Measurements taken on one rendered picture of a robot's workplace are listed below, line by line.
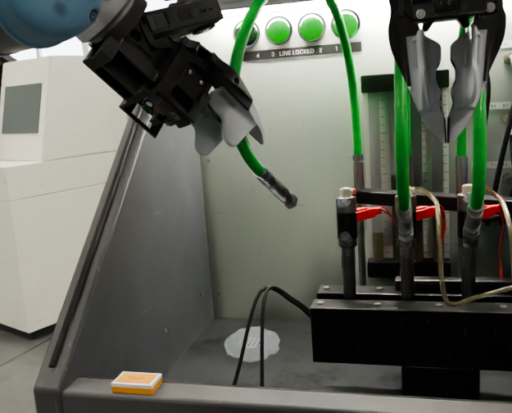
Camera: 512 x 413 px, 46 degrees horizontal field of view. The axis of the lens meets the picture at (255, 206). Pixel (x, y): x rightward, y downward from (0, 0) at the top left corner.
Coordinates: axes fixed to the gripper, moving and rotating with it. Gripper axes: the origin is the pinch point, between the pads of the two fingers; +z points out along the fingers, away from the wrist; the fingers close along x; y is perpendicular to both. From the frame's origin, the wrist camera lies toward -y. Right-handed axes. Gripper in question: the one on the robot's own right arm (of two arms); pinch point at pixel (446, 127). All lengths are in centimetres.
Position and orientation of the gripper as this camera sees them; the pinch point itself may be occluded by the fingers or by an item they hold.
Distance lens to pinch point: 53.7
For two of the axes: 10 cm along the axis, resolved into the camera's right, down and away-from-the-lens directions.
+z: 0.7, 9.8, 1.8
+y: -2.5, 1.9, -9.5
